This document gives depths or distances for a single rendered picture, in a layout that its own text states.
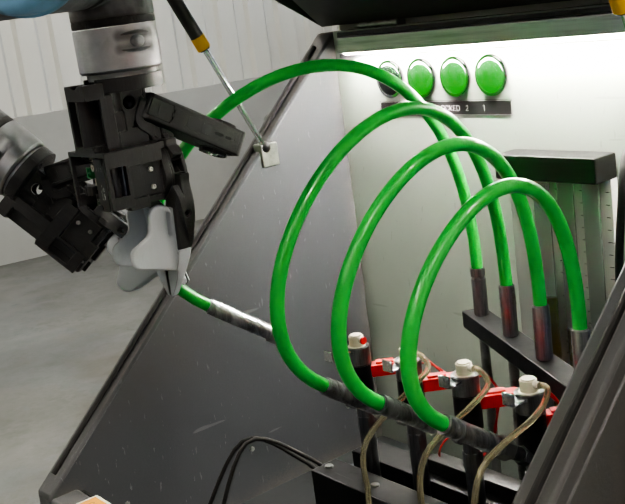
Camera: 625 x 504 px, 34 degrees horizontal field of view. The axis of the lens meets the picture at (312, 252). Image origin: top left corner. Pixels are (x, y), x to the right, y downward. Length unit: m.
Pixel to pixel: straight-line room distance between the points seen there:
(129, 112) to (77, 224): 0.21
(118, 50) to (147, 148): 0.09
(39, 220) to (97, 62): 0.27
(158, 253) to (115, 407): 0.41
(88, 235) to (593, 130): 0.57
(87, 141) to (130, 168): 0.05
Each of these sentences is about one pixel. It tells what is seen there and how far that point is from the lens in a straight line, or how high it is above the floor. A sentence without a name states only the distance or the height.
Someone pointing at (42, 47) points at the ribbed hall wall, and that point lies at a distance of 7.61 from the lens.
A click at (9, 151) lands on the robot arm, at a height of 1.38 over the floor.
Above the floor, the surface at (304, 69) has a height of 1.42.
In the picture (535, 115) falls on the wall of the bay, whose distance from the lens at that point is 1.25.
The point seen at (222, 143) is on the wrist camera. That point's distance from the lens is 0.99.
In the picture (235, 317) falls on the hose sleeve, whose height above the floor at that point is 1.16.
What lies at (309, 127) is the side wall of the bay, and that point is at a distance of 1.46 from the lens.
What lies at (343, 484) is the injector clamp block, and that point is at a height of 0.98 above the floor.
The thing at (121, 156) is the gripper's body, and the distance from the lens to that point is 0.92.
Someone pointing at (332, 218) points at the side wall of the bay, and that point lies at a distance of 1.49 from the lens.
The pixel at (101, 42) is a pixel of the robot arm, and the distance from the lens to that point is 0.93.
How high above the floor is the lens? 1.49
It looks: 13 degrees down
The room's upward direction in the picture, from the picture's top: 8 degrees counter-clockwise
